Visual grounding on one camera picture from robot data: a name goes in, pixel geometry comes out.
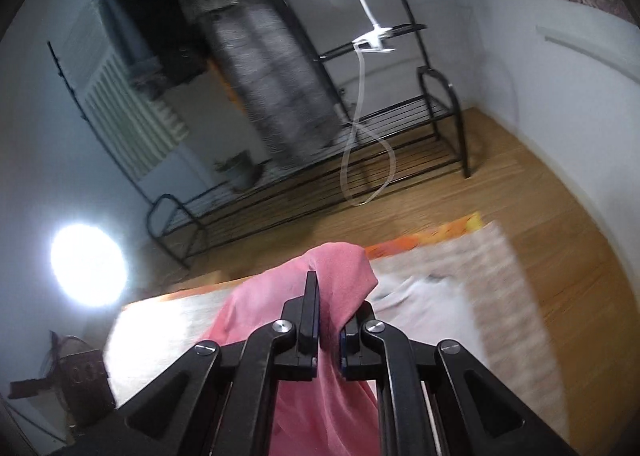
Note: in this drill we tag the pink t-shirt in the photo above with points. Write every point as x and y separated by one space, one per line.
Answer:
328 415

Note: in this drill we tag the round bright lamp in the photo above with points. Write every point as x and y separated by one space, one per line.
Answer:
88 265

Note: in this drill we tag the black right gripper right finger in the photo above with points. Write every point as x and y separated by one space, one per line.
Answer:
439 400

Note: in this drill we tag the grey tweed bed cover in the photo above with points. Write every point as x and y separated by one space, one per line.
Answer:
460 281

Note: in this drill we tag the white radiator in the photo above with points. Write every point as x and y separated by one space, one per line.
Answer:
140 132

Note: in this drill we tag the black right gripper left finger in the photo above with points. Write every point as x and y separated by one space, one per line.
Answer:
215 400

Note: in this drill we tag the grey hanging coat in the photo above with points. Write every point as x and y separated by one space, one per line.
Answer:
271 70

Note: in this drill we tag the dark hanging jacket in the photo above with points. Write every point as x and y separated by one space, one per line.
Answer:
158 47

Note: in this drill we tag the black metal clothes rack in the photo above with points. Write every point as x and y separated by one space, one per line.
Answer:
230 118

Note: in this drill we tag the small potted plant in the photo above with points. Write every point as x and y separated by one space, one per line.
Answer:
241 172

